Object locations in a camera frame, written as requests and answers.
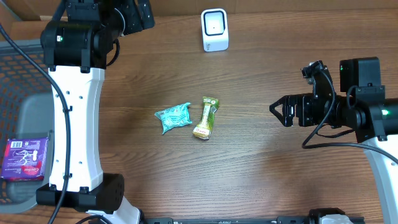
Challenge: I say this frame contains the yellow green snack packet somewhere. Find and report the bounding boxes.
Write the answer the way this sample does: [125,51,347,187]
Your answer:
[193,96,219,140]

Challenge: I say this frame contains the mint green wipes packet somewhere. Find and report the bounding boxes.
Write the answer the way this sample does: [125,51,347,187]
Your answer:
[154,102,192,134]

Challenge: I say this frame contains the purple sanitary pad pack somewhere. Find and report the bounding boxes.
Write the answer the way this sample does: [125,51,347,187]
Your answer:
[1,138,49,181]

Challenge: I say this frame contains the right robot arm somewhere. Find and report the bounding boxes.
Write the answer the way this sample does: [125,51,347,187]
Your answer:
[269,57,397,223]

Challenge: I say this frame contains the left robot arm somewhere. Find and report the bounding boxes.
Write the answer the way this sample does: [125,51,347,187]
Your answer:
[36,0,155,223]

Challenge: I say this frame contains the white barcode scanner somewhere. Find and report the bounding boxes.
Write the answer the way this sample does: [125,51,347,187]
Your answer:
[201,8,229,52]

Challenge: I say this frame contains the grey plastic mesh basket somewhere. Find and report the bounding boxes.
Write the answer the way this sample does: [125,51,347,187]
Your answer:
[1,41,54,214]

